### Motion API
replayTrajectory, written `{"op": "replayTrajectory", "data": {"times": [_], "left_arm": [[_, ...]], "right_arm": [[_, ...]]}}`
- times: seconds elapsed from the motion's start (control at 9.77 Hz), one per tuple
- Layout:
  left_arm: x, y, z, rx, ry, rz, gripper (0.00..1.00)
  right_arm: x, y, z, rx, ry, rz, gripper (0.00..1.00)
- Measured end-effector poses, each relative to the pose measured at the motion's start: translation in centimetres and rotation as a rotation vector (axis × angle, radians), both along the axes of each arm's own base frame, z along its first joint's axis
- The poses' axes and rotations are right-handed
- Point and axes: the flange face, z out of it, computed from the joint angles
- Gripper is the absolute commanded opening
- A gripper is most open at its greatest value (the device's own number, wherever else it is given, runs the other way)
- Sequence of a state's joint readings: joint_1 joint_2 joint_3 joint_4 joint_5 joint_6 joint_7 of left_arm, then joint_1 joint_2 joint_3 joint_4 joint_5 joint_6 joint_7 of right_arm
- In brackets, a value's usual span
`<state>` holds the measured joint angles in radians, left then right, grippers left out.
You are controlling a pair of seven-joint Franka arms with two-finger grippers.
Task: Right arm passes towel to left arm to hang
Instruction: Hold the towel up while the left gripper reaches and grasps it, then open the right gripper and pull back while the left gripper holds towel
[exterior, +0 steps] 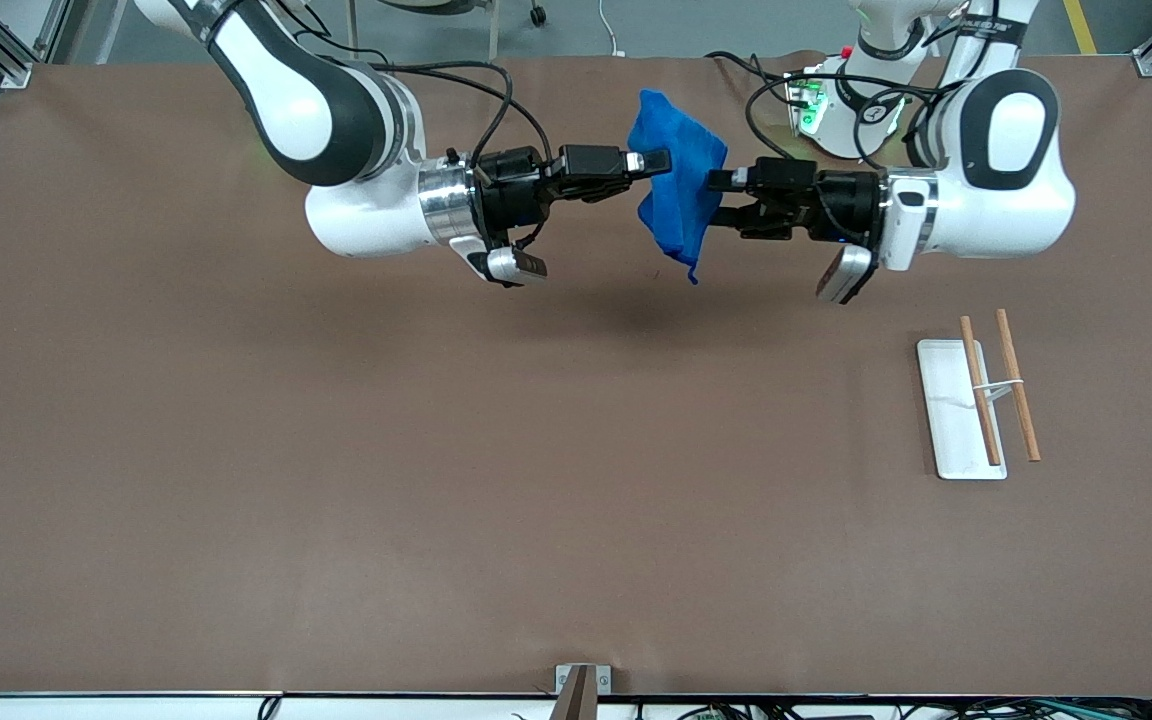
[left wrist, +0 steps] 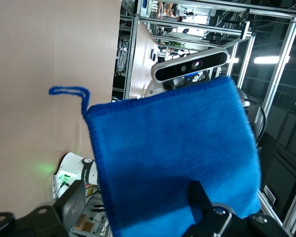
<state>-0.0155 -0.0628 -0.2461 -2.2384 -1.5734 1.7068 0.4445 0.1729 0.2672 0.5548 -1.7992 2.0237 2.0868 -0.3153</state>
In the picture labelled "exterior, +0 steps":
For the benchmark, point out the grey metal bracket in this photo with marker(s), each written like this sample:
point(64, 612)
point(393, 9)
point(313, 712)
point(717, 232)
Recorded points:
point(604, 680)

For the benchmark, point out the white rack with wooden bars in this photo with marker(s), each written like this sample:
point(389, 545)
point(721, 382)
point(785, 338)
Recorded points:
point(954, 420)

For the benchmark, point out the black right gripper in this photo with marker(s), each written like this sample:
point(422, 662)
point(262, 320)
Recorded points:
point(509, 194)

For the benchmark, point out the metal chair leg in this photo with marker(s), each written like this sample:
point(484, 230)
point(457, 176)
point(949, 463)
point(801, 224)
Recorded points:
point(353, 25)
point(494, 28)

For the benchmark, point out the brown table cover sheet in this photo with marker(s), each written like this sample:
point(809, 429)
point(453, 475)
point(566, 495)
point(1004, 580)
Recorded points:
point(576, 480)

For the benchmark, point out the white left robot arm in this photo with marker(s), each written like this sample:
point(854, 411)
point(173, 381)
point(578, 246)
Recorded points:
point(1006, 170)

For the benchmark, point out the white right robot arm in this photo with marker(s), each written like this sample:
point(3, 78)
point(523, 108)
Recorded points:
point(316, 100)

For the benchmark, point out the black chair caster wheel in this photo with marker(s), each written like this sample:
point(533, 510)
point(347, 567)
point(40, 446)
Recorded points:
point(537, 15)

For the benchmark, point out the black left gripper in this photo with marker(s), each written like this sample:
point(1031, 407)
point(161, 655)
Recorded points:
point(844, 207)

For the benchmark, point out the blue microfibre towel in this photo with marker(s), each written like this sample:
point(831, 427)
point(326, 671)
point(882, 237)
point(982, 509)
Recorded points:
point(681, 200)

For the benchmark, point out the dark camera mount post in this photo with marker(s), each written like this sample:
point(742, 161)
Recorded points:
point(576, 695)

